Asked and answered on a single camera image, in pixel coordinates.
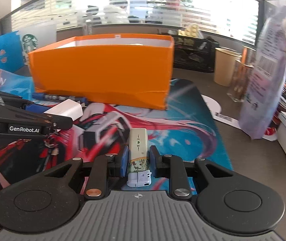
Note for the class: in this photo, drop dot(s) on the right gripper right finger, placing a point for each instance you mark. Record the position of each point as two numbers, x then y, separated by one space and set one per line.
172 168

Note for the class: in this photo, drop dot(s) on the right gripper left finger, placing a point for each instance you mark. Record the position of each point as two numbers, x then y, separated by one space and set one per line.
101 169

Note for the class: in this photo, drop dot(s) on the white patterned lighter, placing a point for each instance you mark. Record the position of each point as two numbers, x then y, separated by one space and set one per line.
138 170

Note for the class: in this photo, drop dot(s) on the blue black marker pen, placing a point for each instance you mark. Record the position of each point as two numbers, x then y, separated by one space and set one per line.
58 98

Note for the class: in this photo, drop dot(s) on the white charger cube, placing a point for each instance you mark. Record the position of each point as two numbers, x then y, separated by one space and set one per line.
68 108

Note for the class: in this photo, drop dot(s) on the AGON colourful desk mat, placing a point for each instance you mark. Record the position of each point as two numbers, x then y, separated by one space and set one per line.
186 128

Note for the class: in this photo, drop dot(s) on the blue paper gift bag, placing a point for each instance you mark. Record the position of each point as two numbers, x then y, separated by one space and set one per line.
11 56

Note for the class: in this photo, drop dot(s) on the Starbucks translucent plastic cup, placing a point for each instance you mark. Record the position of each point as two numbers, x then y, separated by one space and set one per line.
37 36

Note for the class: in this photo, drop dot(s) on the orange cardboard box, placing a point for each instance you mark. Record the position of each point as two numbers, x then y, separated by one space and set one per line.
125 69

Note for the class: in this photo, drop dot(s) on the gold perfume bottle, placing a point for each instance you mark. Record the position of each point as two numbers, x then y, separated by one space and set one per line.
241 75

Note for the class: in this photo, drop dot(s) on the purple plastic pouch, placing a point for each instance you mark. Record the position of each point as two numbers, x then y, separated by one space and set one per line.
267 77

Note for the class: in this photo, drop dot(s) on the black mesh desk organizer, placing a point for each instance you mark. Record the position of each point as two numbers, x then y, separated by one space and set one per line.
194 53

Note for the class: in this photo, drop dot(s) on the brown paper cup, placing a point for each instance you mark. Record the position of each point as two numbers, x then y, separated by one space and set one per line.
224 66

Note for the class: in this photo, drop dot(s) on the tall dark product box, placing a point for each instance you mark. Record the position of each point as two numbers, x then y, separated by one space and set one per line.
87 27

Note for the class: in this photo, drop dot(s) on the yellow building brick plate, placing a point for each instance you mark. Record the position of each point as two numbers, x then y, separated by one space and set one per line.
192 30

